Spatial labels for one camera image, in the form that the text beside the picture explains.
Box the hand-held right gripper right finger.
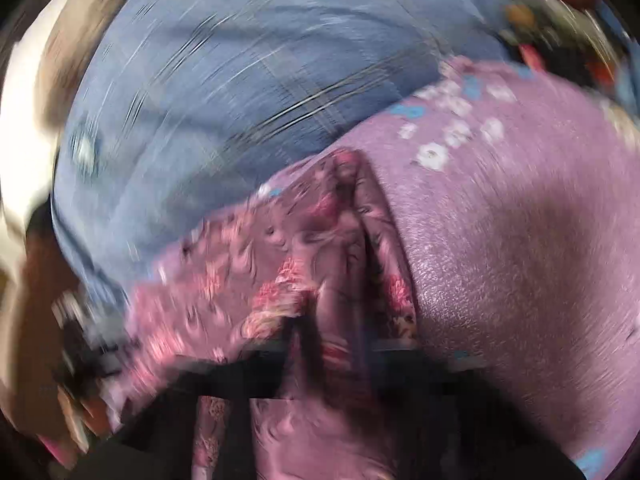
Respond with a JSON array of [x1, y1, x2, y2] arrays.
[[370, 339, 587, 480]]

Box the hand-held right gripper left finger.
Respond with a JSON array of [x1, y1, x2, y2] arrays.
[[75, 327, 302, 480]]

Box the maroon floral garment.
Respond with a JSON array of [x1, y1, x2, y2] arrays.
[[120, 147, 421, 480]]

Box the brown cushion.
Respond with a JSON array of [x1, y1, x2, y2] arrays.
[[0, 230, 86, 411]]

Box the purple flowered bedsheet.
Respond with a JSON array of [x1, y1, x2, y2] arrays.
[[270, 55, 640, 480]]

